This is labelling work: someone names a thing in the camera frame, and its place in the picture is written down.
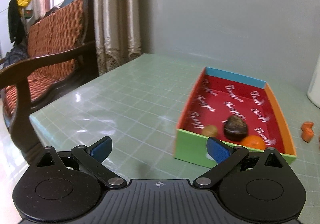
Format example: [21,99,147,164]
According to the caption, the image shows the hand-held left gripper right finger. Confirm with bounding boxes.
[192,136,287,189]

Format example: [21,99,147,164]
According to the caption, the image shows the blue clothes pile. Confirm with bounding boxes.
[3,44,28,65]

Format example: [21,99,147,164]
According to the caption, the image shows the large orange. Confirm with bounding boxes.
[240,135,267,150]

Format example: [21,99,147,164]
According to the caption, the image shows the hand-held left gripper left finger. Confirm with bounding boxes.
[34,136,127,189]

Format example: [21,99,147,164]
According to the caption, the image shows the dark wooden bench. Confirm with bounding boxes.
[0,0,99,164]

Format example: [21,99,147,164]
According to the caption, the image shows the large dark brown fruit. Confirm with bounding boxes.
[223,116,248,142]

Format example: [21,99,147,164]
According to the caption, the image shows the orange patterned bench cushion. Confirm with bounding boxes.
[4,0,87,117]

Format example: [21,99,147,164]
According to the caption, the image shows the colourful cardboard box red inside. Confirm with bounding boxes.
[174,67,297,167]

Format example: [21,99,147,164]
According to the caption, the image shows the beige satin curtain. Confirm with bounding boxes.
[94,0,143,77]

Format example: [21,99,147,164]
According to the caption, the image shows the black coat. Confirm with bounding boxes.
[7,0,27,44]

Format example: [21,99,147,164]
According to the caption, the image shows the white thermos jug grey lid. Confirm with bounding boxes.
[307,56,320,110]

